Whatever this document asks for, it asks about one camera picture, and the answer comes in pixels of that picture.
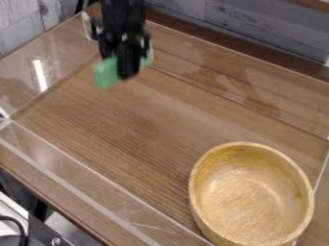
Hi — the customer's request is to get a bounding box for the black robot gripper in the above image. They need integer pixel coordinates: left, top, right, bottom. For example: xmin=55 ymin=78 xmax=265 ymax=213
xmin=93 ymin=0 xmax=150 ymax=80

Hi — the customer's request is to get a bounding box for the green rectangular block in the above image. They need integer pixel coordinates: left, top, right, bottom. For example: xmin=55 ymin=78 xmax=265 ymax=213
xmin=93 ymin=46 xmax=154 ymax=90

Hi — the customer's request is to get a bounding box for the brown wooden bowl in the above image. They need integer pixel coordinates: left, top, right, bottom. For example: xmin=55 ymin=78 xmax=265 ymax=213
xmin=188 ymin=141 xmax=315 ymax=246

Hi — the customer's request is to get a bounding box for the clear acrylic corner bracket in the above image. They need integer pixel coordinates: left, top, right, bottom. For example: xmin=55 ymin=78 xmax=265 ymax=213
xmin=82 ymin=12 xmax=97 ymax=41

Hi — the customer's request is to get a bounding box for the clear acrylic barrier wall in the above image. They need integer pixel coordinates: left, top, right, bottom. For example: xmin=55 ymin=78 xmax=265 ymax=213
xmin=0 ymin=12 xmax=329 ymax=246

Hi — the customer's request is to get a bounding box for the black metal bracket with bolt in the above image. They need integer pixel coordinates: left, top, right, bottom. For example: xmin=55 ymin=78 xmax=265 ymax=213
xmin=27 ymin=213 xmax=75 ymax=246

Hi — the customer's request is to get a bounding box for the black cable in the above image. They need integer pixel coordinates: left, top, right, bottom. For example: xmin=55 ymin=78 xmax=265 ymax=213
xmin=0 ymin=214 xmax=30 ymax=246

